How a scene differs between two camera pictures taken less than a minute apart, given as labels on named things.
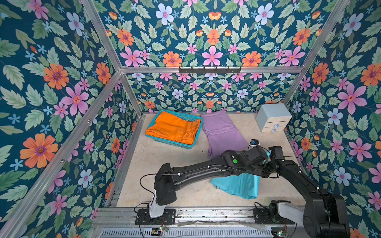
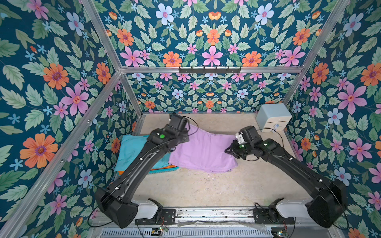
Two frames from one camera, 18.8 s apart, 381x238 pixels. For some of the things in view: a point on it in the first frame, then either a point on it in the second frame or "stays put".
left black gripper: x=257 y=165 -> x=185 y=137
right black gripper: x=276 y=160 -> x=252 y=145
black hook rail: x=210 y=70 stays put
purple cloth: x=222 y=135 -> x=204 y=151
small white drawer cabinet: x=273 y=117 stays put
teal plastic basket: x=170 y=141 -> x=132 y=145
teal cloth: x=242 y=185 -> x=130 y=145
